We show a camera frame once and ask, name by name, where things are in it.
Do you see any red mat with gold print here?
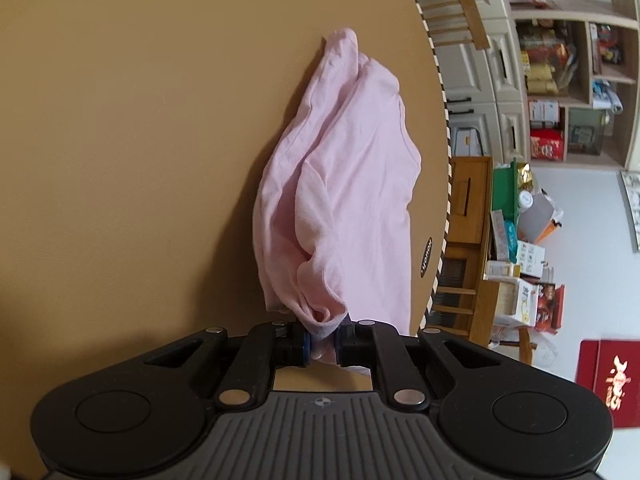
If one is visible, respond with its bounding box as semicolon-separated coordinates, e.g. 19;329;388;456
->
575;339;640;431

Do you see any wooden side cabinet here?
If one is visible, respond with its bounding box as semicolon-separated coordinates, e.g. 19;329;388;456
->
447;156;495;247

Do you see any pink printed t-shirt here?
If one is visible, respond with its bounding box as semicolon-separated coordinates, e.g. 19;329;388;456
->
252;27;422;373

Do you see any round black table sticker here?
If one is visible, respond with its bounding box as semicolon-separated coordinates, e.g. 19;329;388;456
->
419;235;435;279

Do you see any white cabinet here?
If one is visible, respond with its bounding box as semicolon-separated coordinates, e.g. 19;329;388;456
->
435;0;532;162

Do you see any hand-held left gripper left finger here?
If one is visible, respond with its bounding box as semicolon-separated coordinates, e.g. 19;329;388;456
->
144;321;313;407

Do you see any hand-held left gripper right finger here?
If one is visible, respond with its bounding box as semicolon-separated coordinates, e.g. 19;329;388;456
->
334;319;501;406

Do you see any cream bookshelf with boxes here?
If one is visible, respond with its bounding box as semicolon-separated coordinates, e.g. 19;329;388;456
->
495;0;640;172

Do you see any wooden chair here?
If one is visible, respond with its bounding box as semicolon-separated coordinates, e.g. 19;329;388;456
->
425;245;536;367
400;0;492;52

